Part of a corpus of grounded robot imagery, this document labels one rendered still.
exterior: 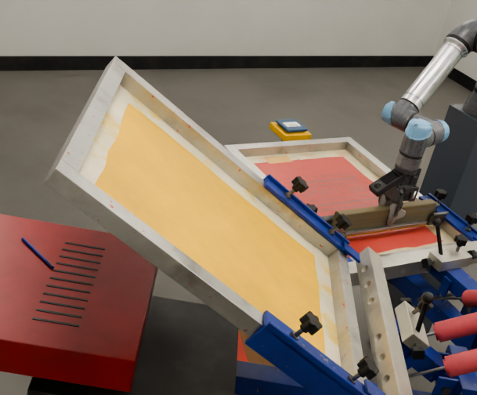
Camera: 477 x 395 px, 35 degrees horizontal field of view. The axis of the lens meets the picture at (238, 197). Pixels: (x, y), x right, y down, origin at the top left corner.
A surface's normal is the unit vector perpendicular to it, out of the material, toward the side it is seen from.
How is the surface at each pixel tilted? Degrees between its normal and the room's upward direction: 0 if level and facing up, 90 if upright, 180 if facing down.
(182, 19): 90
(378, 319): 58
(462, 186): 90
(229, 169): 90
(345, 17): 90
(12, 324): 0
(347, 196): 0
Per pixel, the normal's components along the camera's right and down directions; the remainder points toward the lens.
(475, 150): 0.47, 0.51
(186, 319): 0.18, -0.85
